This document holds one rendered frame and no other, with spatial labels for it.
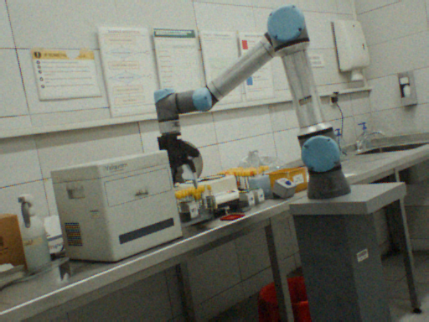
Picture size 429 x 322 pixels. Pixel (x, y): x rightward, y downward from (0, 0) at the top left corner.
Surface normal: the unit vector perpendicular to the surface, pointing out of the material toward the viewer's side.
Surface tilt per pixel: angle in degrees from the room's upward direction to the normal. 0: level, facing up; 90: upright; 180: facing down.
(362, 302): 90
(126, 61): 94
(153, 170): 90
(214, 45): 94
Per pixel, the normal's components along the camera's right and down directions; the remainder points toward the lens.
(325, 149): -0.18, 0.22
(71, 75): 0.70, -0.10
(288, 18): -0.25, -0.04
